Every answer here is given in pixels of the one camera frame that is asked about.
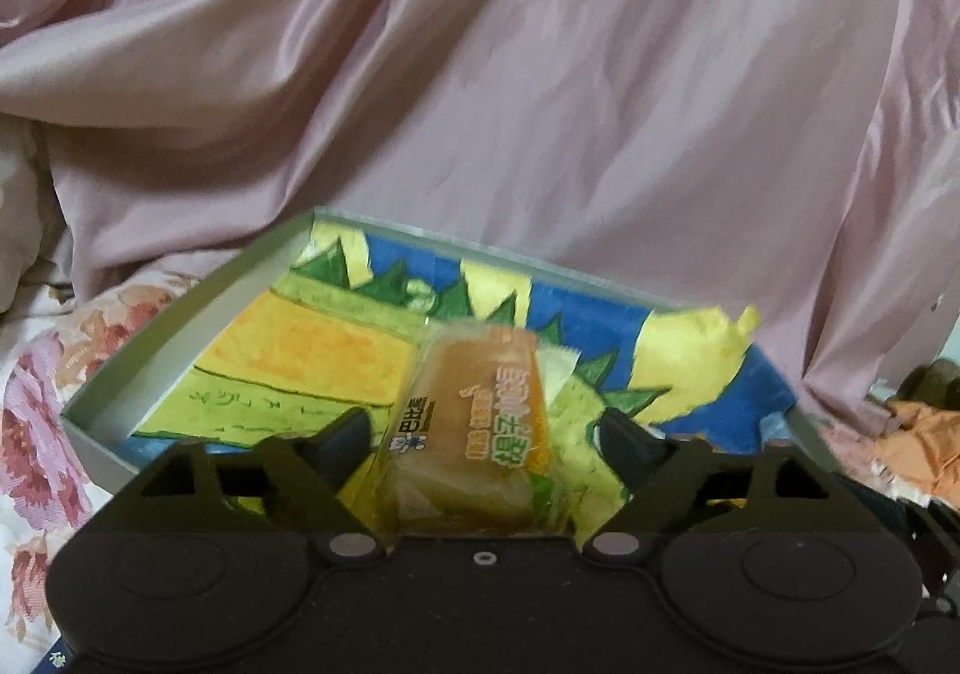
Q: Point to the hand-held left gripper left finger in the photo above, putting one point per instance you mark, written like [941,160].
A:
[341,438]

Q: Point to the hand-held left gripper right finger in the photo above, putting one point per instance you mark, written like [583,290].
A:
[626,445]

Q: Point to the orange cake snack packet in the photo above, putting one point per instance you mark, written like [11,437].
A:
[465,419]

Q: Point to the shallow grey cardboard box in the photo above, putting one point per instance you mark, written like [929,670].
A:
[180,314]

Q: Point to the colourful printed paper lining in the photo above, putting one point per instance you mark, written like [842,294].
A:
[300,344]

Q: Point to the floral bed sheet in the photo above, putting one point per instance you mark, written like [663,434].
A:
[45,456]

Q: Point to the orange cloth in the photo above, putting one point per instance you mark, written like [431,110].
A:
[926,445]

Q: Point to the dark cloth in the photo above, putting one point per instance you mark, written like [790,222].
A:
[926,381]

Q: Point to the pink satin sheet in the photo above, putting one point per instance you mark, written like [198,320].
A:
[525,81]

